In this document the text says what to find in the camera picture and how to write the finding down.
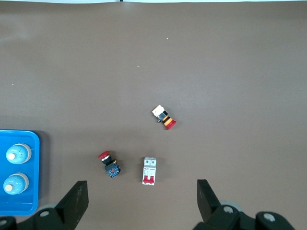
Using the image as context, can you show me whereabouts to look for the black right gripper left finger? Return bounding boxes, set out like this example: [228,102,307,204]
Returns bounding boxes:
[32,181,89,230]

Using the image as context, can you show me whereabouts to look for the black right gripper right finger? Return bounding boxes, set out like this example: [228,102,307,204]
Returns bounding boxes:
[193,179,256,230]

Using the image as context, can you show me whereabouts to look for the scratched light blue call bell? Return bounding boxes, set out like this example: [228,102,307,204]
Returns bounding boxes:
[5,143,32,165]

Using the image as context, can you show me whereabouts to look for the blue plastic tray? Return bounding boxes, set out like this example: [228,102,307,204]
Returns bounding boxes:
[0,129,40,216]

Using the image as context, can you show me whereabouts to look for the red mushroom button black body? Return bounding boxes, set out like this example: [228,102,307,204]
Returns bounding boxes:
[97,150,121,179]

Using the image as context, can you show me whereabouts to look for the white circuit breaker red switches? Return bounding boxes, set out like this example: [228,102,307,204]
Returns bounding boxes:
[142,156,157,185]

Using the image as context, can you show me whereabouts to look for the red orange striped push button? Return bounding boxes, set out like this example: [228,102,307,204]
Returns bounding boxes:
[152,104,177,130]

